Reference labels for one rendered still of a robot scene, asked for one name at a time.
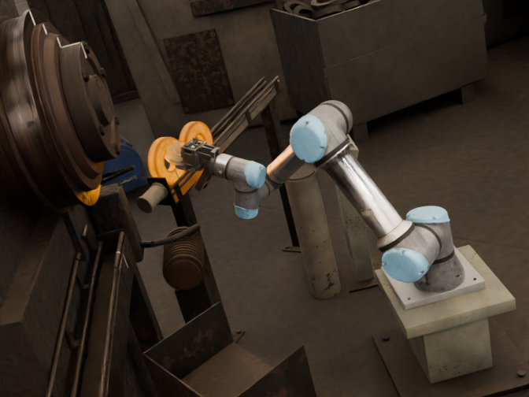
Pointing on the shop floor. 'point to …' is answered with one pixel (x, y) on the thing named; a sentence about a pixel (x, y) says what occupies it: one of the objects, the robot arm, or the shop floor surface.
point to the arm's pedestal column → (454, 361)
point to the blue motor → (131, 157)
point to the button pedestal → (356, 244)
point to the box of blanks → (379, 53)
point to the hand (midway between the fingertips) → (165, 155)
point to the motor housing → (187, 273)
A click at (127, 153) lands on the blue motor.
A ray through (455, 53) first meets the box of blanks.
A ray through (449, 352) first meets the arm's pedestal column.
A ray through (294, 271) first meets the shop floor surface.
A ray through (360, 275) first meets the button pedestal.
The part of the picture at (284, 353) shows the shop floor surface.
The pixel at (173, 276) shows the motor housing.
